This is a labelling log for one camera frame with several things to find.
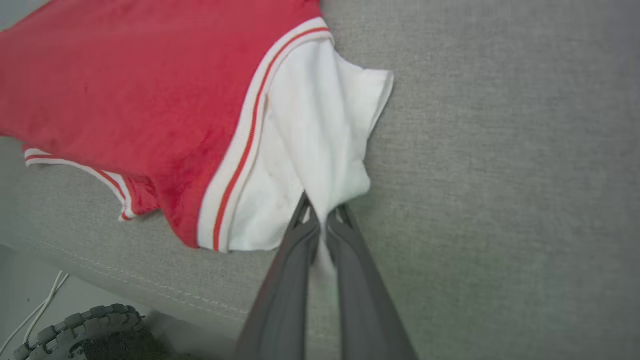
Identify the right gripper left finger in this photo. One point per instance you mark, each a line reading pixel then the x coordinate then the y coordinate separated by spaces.
pixel 285 300

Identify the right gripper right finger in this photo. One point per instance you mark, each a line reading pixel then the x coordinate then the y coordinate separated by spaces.
pixel 365 305

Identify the red and white shirt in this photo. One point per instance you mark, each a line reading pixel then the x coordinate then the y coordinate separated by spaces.
pixel 150 90

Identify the grey fabric sofa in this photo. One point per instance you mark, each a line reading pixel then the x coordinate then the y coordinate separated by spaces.
pixel 500 200

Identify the grey treaded robot wheel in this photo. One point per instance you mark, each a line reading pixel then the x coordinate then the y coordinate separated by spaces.
pixel 85 330

